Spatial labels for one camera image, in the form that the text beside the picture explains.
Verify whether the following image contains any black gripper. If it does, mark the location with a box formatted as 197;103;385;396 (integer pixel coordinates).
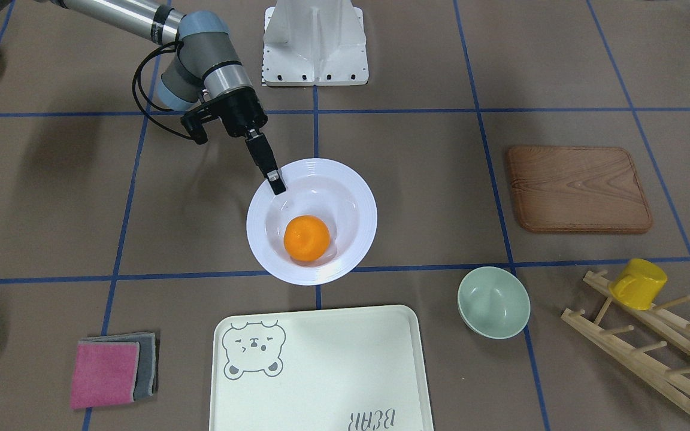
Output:
216;87;287;196

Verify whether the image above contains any white round plate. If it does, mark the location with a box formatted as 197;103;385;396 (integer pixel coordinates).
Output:
246;158;378;286

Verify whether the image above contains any orange fruit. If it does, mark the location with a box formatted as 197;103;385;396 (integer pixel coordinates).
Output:
283;215;331;262

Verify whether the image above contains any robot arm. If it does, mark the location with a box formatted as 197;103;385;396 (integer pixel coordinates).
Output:
56;1;286;195

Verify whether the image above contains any cream bear serving tray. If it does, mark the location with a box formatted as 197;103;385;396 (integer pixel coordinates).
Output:
208;305;434;430

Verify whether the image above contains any grey folded cloth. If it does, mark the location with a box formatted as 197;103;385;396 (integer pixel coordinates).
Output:
78;332;157;402

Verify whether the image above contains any pink folded cloth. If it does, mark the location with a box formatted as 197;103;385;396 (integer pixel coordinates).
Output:
69;341;140;409

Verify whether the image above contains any green ceramic bowl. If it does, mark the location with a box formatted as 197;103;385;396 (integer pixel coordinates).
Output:
456;266;531;340

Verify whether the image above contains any wooden cutting board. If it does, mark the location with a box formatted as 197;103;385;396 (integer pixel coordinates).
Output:
506;145;653;234

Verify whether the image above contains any yellow mug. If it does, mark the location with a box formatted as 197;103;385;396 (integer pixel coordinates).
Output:
609;257;668;311

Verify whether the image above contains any wooden drying rack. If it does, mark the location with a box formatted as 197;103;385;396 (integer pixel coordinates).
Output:
561;271;690;415

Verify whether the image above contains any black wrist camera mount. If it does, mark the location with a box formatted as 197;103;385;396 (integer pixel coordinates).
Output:
180;100;225;145

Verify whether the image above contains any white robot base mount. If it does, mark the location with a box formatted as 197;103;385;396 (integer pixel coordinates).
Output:
261;1;370;87

